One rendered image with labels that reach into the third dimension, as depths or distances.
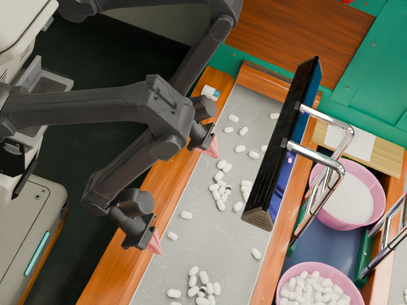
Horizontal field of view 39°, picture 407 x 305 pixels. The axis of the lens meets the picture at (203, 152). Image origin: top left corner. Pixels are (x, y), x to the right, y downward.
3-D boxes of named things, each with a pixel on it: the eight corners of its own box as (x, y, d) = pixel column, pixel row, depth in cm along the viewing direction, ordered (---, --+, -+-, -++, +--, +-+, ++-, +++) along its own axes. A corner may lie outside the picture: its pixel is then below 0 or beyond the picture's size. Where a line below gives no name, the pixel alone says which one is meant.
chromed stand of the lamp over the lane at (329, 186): (233, 233, 179) (281, 145, 145) (251, 186, 192) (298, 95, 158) (289, 257, 178) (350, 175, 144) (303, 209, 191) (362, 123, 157)
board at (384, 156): (310, 141, 199) (311, 139, 198) (318, 113, 208) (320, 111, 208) (398, 179, 197) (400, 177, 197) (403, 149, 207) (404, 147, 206)
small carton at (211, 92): (200, 94, 200) (201, 91, 199) (203, 88, 203) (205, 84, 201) (216, 101, 200) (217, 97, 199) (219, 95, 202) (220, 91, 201)
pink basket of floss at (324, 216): (323, 247, 184) (335, 233, 176) (286, 181, 197) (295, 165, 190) (387, 229, 194) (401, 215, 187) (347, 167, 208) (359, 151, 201)
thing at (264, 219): (239, 220, 138) (248, 204, 133) (297, 67, 178) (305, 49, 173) (269, 233, 138) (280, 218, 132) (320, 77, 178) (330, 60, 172)
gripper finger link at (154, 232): (173, 245, 148) (152, 222, 144) (162, 267, 144) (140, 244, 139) (154, 247, 152) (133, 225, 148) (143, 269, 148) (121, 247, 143)
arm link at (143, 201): (92, 174, 139) (80, 204, 134) (125, 164, 132) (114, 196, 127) (125, 199, 146) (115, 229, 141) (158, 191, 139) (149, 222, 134)
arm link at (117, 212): (106, 193, 142) (95, 210, 138) (125, 188, 138) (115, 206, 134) (123, 211, 145) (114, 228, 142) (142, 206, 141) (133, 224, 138)
